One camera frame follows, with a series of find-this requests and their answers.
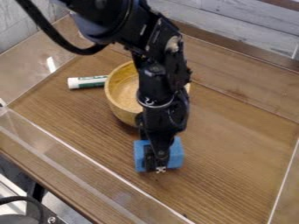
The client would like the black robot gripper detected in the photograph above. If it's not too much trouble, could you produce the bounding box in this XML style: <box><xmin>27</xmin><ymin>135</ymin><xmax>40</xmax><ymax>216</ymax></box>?
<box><xmin>135</xmin><ymin>91</ymin><xmax>192</xmax><ymax>174</ymax></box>

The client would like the blue rectangular block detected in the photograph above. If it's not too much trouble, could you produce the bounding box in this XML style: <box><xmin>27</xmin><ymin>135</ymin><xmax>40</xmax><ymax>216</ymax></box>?
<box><xmin>133</xmin><ymin>137</ymin><xmax>184</xmax><ymax>172</ymax></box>

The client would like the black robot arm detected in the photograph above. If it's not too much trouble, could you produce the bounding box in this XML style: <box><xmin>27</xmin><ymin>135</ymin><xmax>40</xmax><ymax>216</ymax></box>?
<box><xmin>15</xmin><ymin>0</ymin><xmax>192</xmax><ymax>172</ymax></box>

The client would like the brown wooden bowl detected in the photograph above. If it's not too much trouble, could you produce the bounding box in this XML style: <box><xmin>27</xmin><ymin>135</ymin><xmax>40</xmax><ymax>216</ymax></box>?
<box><xmin>104</xmin><ymin>60</ymin><xmax>192</xmax><ymax>129</ymax></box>

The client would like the white green marker tube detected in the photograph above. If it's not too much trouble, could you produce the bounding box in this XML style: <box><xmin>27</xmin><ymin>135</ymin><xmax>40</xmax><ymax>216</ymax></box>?
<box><xmin>68</xmin><ymin>75</ymin><xmax>108</xmax><ymax>89</ymax></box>

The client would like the black cable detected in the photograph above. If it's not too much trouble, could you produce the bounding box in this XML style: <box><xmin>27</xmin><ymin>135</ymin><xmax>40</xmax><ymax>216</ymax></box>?
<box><xmin>0</xmin><ymin>196</ymin><xmax>43</xmax><ymax>224</ymax></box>

